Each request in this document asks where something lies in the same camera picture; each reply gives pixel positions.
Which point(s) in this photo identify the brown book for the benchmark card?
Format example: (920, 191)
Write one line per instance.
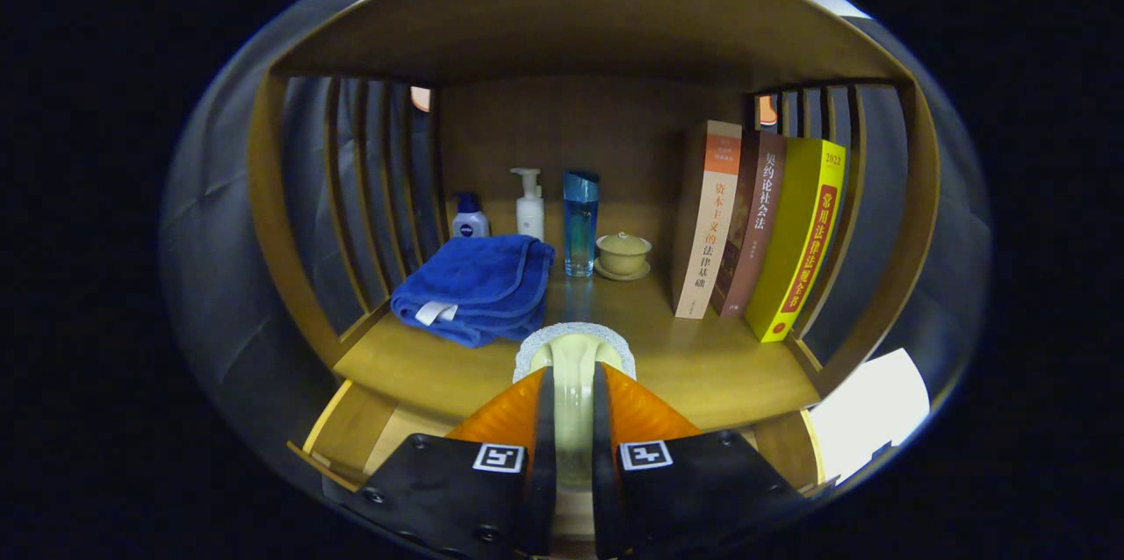
(751, 235)

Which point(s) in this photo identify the small blue-capped lotion bottle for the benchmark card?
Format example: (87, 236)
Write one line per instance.
(470, 222)

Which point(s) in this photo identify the pale green brush white pad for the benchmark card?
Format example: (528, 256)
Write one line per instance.
(572, 367)

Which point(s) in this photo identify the beige saucer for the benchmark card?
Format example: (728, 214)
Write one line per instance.
(623, 276)

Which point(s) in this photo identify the blue folded towel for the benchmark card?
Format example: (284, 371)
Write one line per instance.
(474, 279)

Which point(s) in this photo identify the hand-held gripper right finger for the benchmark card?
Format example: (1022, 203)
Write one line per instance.
(602, 490)

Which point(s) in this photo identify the white table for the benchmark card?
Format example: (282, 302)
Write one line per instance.
(869, 411)

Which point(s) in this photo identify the wooden countertop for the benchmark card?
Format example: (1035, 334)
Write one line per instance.
(702, 367)

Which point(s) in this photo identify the beige lidded teacup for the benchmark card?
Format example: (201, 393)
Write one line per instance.
(623, 253)

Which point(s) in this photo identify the wooden cabinet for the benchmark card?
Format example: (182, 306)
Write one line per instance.
(571, 16)

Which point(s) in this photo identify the white pump bottle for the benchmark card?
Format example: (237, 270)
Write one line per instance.
(529, 213)

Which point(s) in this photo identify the tall blue glass bottle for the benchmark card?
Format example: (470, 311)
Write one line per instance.
(580, 226)

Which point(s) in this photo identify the yellow book with red label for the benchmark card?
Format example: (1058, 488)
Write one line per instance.
(795, 244)

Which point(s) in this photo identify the beige book with orange band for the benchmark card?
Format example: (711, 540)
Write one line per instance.
(707, 226)

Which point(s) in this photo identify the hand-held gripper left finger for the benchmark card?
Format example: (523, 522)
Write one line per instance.
(544, 472)

